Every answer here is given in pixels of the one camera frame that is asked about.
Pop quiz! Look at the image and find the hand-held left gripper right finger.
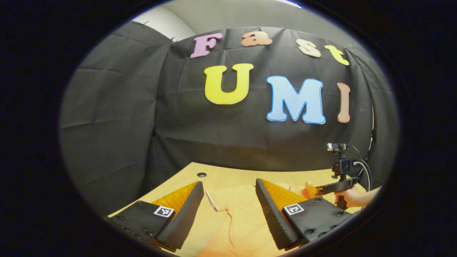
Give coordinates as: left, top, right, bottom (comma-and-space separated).
255, 178, 354, 251

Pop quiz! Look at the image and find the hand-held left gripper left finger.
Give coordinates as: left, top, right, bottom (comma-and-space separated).
107, 181, 205, 250

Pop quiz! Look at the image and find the orange T-shirt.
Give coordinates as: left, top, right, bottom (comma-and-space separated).
197, 183, 312, 257

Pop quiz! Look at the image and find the black backdrop cloth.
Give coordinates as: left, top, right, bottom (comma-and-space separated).
59, 21, 400, 218

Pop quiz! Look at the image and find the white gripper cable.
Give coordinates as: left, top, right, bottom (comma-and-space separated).
348, 144, 374, 194

